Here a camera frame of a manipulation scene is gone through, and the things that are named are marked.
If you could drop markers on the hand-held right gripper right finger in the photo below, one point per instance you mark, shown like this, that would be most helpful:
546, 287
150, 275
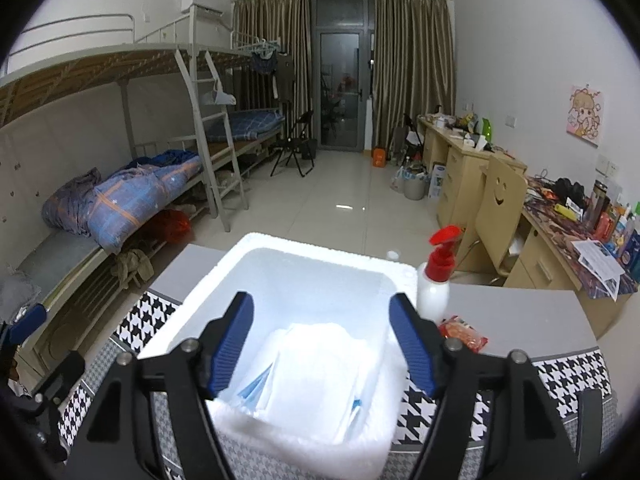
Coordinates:
412, 340

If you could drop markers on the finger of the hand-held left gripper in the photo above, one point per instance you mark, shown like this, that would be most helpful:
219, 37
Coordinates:
62, 375
29, 319

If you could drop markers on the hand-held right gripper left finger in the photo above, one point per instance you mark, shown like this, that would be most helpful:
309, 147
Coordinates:
235, 340

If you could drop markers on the white foam box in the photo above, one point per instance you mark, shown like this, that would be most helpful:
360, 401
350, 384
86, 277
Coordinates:
300, 280

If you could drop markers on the blue face mask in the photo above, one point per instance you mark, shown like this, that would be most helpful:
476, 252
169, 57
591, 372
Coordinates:
255, 386

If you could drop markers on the red snack packet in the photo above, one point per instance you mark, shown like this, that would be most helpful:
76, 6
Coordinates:
462, 335

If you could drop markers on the white pump bottle red top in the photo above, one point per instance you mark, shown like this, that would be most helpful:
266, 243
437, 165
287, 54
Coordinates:
432, 290

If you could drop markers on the grey bed pad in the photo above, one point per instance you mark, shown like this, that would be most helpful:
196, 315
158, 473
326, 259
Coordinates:
55, 260

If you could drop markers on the white packets inside box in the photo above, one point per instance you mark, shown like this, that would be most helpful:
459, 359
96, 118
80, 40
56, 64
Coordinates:
320, 375

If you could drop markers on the red plastic bag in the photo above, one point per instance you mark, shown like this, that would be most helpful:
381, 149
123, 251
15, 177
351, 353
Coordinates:
172, 227

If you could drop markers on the wooden desk with printed mat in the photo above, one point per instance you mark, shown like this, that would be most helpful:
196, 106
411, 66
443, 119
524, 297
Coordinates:
545, 265

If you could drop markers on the grey bucket with bags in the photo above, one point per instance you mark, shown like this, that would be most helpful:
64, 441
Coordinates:
412, 185

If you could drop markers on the houndstooth tablecloth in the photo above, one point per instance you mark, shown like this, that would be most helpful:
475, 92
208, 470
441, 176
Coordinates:
565, 375

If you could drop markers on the blue and white carton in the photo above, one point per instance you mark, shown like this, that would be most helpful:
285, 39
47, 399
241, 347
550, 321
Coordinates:
437, 181

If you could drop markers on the wooden chair with smiley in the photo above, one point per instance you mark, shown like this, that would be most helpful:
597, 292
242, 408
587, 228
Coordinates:
497, 200

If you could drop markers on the blue plaid quilt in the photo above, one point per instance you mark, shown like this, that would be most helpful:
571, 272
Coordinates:
135, 190

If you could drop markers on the cluttered wooden desk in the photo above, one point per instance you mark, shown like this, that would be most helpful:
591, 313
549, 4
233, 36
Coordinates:
460, 170

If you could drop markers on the orange box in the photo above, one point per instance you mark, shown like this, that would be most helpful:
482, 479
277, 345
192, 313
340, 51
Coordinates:
378, 157

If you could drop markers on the printed paper sheets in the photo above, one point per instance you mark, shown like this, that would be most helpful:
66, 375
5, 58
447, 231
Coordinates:
597, 260

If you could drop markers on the black folding stand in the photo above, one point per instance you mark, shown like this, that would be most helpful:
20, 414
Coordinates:
412, 135

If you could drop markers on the black folding chair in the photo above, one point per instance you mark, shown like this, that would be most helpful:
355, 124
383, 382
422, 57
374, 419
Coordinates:
297, 140

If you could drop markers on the blue plaid mattress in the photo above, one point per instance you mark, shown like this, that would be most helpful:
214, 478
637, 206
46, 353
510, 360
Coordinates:
245, 124

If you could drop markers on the black headphones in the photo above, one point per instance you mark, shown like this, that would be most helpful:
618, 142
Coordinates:
570, 191

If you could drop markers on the green plastic item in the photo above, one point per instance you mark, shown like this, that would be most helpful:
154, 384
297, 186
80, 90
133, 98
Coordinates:
486, 129

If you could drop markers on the row of toiletry bottles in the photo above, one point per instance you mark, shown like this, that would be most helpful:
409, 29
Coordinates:
615, 230

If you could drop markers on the white plastic bag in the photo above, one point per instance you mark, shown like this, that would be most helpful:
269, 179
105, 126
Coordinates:
220, 94

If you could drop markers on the glass balcony door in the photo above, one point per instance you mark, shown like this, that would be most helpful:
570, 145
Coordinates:
342, 85

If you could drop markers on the brown curtain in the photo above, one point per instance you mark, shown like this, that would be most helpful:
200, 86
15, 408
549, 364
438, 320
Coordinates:
272, 60
415, 60

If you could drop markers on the hanging dark clothes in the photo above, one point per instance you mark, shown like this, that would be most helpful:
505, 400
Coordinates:
265, 60

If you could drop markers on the white air conditioner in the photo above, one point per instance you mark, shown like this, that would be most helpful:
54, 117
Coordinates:
200, 2

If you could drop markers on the white light switch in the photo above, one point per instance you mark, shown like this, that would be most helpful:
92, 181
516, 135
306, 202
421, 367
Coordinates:
511, 121

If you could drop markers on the white wall socket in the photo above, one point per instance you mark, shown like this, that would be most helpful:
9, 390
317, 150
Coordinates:
608, 167

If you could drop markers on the cartoon wall poster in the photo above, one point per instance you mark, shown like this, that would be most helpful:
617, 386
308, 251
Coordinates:
585, 116

